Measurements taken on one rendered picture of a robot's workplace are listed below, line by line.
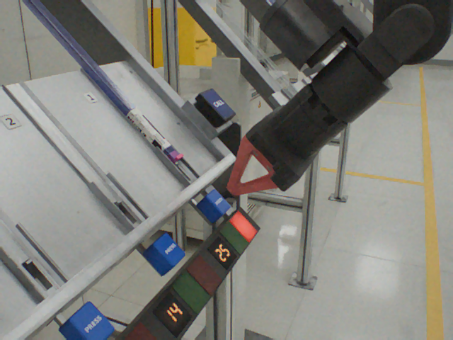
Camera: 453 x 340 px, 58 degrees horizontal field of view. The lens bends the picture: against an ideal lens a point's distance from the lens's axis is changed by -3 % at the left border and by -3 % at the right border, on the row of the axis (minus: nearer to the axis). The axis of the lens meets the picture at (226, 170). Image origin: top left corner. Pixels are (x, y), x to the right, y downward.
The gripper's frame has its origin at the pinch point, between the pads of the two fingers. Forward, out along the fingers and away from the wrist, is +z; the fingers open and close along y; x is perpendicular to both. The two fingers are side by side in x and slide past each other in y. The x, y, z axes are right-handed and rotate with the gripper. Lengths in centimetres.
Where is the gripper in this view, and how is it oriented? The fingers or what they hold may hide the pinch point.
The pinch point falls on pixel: (236, 187)
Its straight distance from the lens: 47.2
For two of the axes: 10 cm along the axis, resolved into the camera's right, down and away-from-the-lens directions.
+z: -6.1, 5.8, 5.3
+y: -4.1, 3.4, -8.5
